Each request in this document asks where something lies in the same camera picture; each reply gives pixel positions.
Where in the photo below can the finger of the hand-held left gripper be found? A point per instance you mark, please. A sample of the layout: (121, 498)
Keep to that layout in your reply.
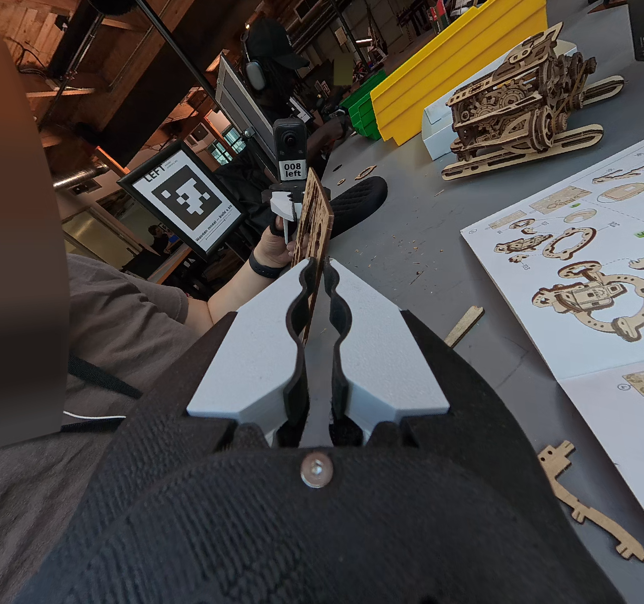
(282, 205)

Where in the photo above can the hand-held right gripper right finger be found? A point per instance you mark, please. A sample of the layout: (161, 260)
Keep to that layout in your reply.
(387, 362)

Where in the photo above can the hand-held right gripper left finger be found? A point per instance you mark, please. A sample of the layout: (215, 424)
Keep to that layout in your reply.
(246, 362)

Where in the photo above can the wooden laser-cut part sheet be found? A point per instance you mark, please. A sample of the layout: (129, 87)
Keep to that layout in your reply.
(312, 216)

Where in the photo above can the person's left forearm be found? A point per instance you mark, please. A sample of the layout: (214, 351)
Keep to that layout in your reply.
(231, 294)

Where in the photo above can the assembled wooden mechanical model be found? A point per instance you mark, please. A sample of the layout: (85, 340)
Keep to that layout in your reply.
(513, 106)

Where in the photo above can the person's left hand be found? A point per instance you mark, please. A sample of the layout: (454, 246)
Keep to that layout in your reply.
(271, 249)

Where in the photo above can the black wristband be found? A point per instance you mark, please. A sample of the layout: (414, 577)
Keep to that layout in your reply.
(261, 266)

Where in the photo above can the grey monitor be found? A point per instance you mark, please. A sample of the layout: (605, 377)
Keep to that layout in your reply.
(236, 96)

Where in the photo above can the grey headphones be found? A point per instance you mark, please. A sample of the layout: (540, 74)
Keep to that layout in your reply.
(253, 75)

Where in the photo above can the black quilted wrist rest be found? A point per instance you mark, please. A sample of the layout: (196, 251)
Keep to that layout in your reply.
(357, 201)

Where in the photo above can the green plastic bin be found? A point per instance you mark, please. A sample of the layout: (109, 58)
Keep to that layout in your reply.
(365, 106)

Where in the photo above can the thin wooden strip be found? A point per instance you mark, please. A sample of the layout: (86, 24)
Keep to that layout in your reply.
(463, 325)

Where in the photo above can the framed marker sign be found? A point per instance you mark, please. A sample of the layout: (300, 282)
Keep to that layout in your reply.
(186, 196)

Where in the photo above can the scattered wood chips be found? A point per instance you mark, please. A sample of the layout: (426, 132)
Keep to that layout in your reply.
(412, 249)

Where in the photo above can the white cardboard tray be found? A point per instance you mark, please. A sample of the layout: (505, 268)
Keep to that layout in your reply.
(432, 126)

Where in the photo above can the yellow plastic bin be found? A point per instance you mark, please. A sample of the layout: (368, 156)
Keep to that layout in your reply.
(453, 60)

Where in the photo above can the green product box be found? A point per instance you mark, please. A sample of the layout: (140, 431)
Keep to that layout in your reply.
(438, 15)

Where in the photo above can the open instruction booklet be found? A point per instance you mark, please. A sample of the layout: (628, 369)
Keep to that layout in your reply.
(578, 342)

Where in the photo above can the long notched wooden part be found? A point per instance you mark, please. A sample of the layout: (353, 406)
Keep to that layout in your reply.
(578, 506)

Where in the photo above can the black monitor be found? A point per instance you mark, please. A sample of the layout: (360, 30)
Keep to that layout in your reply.
(634, 10)

